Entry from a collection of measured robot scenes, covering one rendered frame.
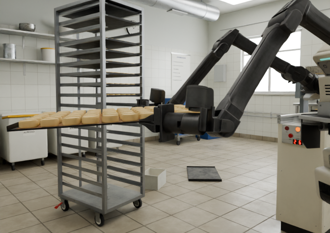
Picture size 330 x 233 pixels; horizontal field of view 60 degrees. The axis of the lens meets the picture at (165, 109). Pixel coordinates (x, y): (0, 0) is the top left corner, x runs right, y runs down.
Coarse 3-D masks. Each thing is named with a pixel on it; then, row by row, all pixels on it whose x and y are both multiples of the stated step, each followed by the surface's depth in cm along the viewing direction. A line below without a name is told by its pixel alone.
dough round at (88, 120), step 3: (84, 117) 82; (87, 117) 82; (90, 117) 82; (93, 117) 82; (96, 117) 83; (84, 120) 82; (87, 120) 82; (90, 120) 82; (93, 120) 82; (96, 120) 83; (84, 123) 82; (87, 123) 82; (90, 123) 82; (93, 123) 82
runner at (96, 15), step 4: (84, 16) 233; (88, 16) 230; (92, 16) 227; (96, 16) 224; (68, 20) 246; (72, 20) 243; (76, 20) 239; (80, 20) 236; (84, 20) 235; (60, 24) 253; (64, 24) 250; (68, 24) 249
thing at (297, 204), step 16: (288, 144) 213; (320, 144) 196; (288, 160) 214; (304, 160) 205; (320, 160) 197; (288, 176) 214; (304, 176) 205; (288, 192) 215; (304, 192) 206; (288, 208) 215; (304, 208) 206; (320, 208) 198; (288, 224) 219; (304, 224) 206; (320, 224) 198
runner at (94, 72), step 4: (72, 72) 246; (76, 72) 243; (80, 72) 240; (84, 72) 236; (88, 72) 233; (92, 72) 230; (96, 72) 227; (60, 76) 257; (64, 76) 253; (68, 76) 253
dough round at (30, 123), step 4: (20, 120) 81; (24, 120) 80; (28, 120) 80; (32, 120) 79; (36, 120) 81; (20, 124) 79; (24, 124) 78; (28, 124) 79; (32, 124) 79; (36, 124) 80
